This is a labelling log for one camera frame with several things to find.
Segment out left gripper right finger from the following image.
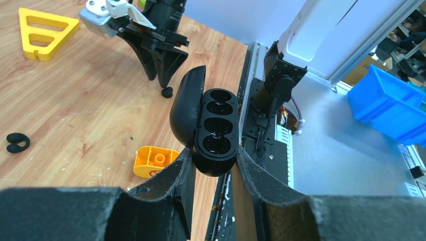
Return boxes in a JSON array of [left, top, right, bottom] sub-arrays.
[[232, 147, 425, 240]]

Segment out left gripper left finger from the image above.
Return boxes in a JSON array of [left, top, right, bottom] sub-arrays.
[[1, 148, 195, 240]]

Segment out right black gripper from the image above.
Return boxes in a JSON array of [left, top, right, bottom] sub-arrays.
[[108, 1, 189, 88]]

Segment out black earbud charging case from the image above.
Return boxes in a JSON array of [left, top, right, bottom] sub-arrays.
[[169, 65, 239, 177]]

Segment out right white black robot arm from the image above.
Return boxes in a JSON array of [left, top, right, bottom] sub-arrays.
[[101, 1, 353, 111]]

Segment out orange toy brick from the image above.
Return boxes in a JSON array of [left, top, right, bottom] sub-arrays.
[[133, 146, 179, 179]]

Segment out yellow triangular plastic part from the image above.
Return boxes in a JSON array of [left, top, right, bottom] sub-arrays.
[[18, 8, 79, 61]]

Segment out blue plastic bin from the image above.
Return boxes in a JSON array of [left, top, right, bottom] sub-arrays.
[[347, 65, 425, 147]]

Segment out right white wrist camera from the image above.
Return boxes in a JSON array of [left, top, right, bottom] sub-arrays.
[[79, 1, 156, 39]]

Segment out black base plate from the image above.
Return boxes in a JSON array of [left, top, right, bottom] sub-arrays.
[[204, 41, 295, 241]]

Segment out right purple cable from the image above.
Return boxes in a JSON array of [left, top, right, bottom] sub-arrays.
[[289, 96, 305, 136]]

